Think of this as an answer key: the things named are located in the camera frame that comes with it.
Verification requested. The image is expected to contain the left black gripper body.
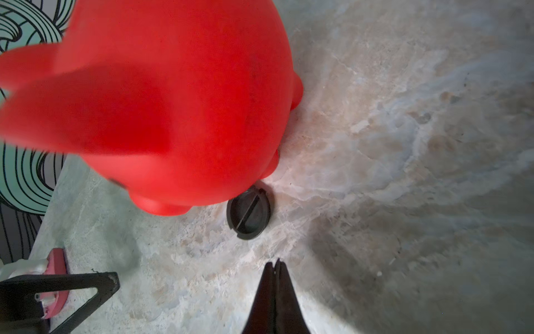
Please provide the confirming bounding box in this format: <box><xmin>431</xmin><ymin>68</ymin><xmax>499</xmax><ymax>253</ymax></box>
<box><xmin>1</xmin><ymin>294</ymin><xmax>50</xmax><ymax>334</ymax></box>

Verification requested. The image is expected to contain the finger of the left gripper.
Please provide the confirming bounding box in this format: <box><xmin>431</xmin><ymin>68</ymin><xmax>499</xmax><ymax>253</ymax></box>
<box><xmin>1</xmin><ymin>272</ymin><xmax>120</xmax><ymax>333</ymax></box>

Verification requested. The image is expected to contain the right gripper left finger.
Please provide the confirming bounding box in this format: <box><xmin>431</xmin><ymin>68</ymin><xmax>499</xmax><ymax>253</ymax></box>
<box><xmin>242</xmin><ymin>262</ymin><xmax>275</xmax><ymax>334</ymax></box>

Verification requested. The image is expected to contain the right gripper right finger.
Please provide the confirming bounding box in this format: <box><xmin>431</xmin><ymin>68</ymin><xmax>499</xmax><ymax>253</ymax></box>
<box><xmin>274</xmin><ymin>259</ymin><xmax>310</xmax><ymax>334</ymax></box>

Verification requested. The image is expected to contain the black piggy bank plug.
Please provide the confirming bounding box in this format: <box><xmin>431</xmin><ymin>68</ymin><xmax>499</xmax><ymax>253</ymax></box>
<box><xmin>226</xmin><ymin>186</ymin><xmax>271</xmax><ymax>241</ymax></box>

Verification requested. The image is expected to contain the red piggy bank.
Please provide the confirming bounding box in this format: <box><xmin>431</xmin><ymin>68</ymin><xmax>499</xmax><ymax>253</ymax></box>
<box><xmin>1</xmin><ymin>1</ymin><xmax>303</xmax><ymax>216</ymax></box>

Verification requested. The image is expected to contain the pink white bunny toy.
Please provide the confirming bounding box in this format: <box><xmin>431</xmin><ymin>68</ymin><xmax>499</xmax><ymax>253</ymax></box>
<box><xmin>0</xmin><ymin>248</ymin><xmax>71</xmax><ymax>320</ymax></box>

